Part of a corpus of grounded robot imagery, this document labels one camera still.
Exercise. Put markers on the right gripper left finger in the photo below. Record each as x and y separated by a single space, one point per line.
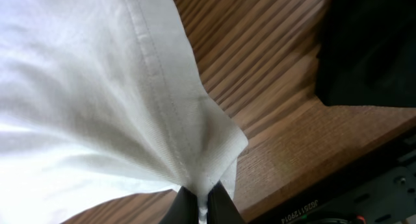
184 209

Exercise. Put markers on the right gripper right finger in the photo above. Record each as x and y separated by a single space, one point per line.
221 209

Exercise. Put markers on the white t-shirt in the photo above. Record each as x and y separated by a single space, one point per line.
101 99

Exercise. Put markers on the black garment right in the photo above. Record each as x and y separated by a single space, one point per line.
367 54

